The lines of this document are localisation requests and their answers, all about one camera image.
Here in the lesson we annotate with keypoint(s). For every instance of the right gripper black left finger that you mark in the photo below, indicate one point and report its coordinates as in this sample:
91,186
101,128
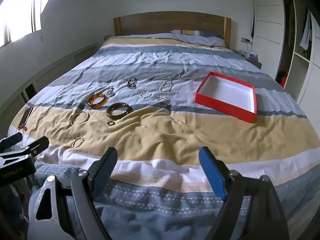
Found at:
86,186

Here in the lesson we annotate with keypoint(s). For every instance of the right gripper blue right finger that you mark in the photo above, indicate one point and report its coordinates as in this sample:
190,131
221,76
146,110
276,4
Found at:
265,218

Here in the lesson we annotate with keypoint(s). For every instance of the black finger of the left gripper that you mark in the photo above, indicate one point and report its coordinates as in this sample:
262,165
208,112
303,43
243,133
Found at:
10,141

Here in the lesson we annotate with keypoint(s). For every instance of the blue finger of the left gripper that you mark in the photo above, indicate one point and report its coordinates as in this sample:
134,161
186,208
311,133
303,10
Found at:
29,152

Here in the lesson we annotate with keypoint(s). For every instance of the amber bangle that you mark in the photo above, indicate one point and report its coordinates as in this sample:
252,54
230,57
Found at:
97,100

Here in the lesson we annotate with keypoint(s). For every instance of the dark brown bangle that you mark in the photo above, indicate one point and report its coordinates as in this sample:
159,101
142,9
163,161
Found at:
118,110

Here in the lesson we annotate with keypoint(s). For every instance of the silver wristwatch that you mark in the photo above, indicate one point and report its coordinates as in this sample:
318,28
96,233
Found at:
111,92

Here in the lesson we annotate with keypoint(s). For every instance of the red jewelry box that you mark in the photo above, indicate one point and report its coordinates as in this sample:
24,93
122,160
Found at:
228,95

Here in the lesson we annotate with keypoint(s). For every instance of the striped duvet cover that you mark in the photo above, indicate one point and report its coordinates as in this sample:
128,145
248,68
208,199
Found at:
158,189

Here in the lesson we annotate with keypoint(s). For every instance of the window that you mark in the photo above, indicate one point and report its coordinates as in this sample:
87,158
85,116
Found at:
20,18

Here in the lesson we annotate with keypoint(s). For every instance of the red item on shelf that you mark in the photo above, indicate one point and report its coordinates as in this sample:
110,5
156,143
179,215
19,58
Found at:
283,79

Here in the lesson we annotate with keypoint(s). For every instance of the wooden nightstand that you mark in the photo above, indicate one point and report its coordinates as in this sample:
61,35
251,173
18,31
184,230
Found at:
255,62

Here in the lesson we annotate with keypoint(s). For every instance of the purple tissue pack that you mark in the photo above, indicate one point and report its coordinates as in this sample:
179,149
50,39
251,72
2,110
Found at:
253,56

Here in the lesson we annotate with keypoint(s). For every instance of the wooden headboard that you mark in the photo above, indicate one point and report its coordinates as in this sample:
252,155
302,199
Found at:
166,21

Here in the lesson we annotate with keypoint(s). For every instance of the grey pillow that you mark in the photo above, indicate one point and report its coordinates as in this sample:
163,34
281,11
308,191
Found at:
200,37

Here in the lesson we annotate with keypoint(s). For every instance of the white wardrobe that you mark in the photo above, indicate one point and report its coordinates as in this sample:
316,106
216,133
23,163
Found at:
277,31

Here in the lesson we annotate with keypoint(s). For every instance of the hanging white garment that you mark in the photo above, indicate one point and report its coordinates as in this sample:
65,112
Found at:
304,43

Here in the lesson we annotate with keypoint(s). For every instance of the black phone with red strap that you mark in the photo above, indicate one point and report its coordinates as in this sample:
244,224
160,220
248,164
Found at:
24,119

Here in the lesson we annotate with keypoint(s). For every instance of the wall socket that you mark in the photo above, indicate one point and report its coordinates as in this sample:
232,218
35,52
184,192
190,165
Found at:
245,40

